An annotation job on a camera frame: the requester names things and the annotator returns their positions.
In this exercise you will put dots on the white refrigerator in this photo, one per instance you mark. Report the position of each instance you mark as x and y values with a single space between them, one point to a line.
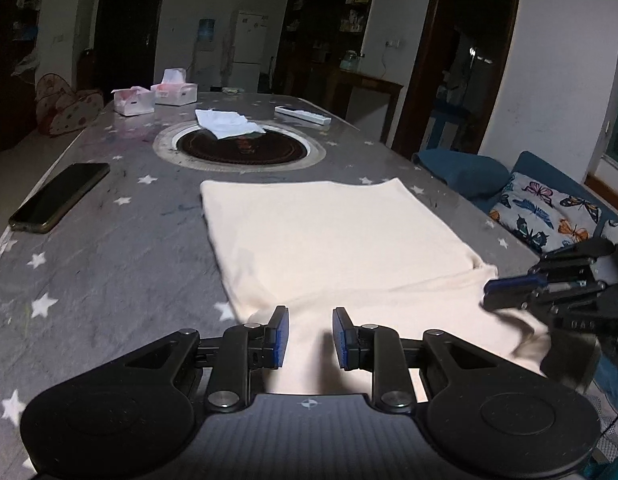
249 50

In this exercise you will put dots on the round built-in hot plate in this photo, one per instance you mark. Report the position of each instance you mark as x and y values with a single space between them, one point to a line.
249 152

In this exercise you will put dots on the blue sofa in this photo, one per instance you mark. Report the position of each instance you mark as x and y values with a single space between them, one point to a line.
534 167

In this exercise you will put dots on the dark wooden bookshelf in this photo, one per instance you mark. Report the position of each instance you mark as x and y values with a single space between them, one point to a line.
9 60

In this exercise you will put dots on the dark shelf unit with bottles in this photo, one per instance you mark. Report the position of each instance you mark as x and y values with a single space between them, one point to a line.
329 25

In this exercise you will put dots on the dark wooden door frame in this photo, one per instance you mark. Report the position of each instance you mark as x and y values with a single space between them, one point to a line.
424 60

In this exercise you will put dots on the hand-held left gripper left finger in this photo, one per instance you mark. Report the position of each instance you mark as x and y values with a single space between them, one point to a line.
278 340

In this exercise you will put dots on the cream cloth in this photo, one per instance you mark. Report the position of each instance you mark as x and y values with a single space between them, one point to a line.
339 240

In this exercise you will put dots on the water dispenser with blue bottle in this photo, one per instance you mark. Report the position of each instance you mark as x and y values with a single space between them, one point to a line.
205 55

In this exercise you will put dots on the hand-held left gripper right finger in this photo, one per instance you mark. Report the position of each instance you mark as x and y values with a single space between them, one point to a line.
343 341

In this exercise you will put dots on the pink polka-dot play tent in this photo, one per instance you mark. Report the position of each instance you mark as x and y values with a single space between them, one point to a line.
69 110

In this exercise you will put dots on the black smartphone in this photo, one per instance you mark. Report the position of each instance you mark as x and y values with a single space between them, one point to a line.
59 197

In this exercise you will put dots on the crumpled white cloth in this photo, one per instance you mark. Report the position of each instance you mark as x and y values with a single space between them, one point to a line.
224 121

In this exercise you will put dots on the pink white tissue box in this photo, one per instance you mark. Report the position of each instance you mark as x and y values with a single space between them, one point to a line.
176 92
134 101

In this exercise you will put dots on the dark wooden sideboard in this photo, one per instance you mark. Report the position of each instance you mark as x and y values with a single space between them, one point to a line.
364 100

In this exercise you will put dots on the dark wooden door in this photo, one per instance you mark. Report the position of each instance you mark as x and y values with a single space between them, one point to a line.
129 40

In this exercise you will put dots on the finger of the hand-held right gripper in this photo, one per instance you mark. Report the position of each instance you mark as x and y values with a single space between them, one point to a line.
509 286
564 260

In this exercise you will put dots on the white remote control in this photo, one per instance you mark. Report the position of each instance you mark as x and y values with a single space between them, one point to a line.
303 115

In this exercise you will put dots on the butterfly print pillow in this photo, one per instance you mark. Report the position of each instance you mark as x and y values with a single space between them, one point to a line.
544 210

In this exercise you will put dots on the grey star-patterned tablecloth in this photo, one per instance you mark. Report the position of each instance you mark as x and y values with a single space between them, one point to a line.
114 260

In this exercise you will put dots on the glass kettle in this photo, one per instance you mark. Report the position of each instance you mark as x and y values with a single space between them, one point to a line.
348 61

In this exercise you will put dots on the blue cushion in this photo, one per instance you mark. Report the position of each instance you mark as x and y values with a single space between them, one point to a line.
464 170

